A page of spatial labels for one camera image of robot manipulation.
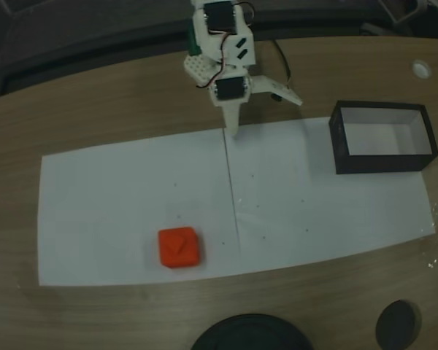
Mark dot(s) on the dark box white inside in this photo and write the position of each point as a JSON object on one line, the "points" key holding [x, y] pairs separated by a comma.
{"points": [[350, 162]]}

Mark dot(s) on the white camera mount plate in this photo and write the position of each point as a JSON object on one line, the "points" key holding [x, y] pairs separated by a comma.
{"points": [[273, 87]]}

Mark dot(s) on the white paper sheet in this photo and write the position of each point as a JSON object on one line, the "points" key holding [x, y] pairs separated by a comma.
{"points": [[131, 204], [314, 211]]}

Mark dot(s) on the orange cube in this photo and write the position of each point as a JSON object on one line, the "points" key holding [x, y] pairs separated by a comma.
{"points": [[179, 248]]}

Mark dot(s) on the black round lamp base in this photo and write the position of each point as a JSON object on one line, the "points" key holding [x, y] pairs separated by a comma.
{"points": [[250, 333]]}

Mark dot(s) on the small white round cap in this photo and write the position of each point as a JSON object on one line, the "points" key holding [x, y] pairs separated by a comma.
{"points": [[420, 68]]}

